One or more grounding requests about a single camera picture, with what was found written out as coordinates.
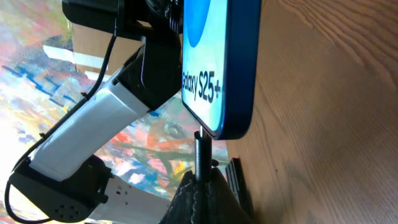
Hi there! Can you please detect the brown cardboard box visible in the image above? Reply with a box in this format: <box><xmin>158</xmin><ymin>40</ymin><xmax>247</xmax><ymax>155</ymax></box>
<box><xmin>72</xmin><ymin>24</ymin><xmax>143</xmax><ymax>82</ymax></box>

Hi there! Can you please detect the colourful abstract painting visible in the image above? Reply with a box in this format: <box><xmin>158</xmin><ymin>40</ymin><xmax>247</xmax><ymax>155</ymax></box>
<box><xmin>0</xmin><ymin>0</ymin><xmax>231</xmax><ymax>224</ymax></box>

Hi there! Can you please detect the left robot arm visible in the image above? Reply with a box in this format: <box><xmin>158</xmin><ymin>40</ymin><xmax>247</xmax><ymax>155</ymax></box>
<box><xmin>6</xmin><ymin>0</ymin><xmax>183</xmax><ymax>223</ymax></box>

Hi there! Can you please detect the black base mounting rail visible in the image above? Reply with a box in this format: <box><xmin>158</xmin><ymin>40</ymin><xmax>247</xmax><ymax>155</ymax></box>
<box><xmin>225</xmin><ymin>157</ymin><xmax>252</xmax><ymax>217</ymax></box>

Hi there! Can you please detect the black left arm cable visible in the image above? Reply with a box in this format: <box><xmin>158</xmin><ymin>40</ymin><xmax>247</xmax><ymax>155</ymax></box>
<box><xmin>3</xmin><ymin>17</ymin><xmax>119</xmax><ymax>224</ymax></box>

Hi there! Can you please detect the blue screen Galaxy smartphone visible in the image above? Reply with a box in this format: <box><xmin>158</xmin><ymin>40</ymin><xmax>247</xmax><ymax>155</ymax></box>
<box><xmin>182</xmin><ymin>0</ymin><xmax>262</xmax><ymax>140</ymax></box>

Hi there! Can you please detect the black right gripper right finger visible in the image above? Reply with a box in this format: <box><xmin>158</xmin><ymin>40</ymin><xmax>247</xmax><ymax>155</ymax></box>
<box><xmin>206</xmin><ymin>167</ymin><xmax>253</xmax><ymax>224</ymax></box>

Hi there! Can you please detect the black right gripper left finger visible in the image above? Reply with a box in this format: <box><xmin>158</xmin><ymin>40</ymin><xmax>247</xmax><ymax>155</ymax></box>
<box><xmin>159</xmin><ymin>170</ymin><xmax>196</xmax><ymax>224</ymax></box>

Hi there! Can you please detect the black USB charging cable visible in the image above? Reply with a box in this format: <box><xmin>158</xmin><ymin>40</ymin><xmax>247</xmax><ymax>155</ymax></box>
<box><xmin>193</xmin><ymin>126</ymin><xmax>213</xmax><ymax>224</ymax></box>

